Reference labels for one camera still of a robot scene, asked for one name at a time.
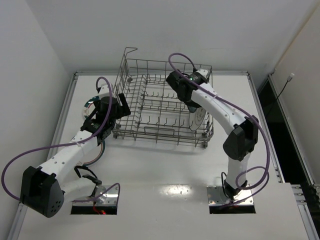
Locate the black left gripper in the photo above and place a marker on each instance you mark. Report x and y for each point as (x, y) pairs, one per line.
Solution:
(120, 109)

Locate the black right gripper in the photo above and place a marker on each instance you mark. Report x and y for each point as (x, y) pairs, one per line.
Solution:
(184, 93)

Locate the large white plate blue rim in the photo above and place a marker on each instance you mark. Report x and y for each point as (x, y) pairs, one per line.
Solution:
(197, 120)

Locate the white plate green red rim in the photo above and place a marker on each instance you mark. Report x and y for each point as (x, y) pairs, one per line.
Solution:
(89, 107)

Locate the small teal patterned plate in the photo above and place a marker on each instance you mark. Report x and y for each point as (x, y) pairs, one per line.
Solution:
(193, 109)

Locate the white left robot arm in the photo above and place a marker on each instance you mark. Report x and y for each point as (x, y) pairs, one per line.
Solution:
(43, 188)

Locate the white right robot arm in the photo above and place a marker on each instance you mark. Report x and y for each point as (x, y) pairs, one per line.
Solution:
(242, 134)

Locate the grey wire dish rack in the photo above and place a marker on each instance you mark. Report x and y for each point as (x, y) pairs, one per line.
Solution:
(156, 112)

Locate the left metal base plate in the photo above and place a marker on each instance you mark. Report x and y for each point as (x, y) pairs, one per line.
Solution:
(104, 195)

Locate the metal base plate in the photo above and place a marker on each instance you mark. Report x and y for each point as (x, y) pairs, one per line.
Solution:
(216, 197)
(104, 195)

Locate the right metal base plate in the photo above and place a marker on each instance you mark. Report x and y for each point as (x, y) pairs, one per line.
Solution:
(216, 197)

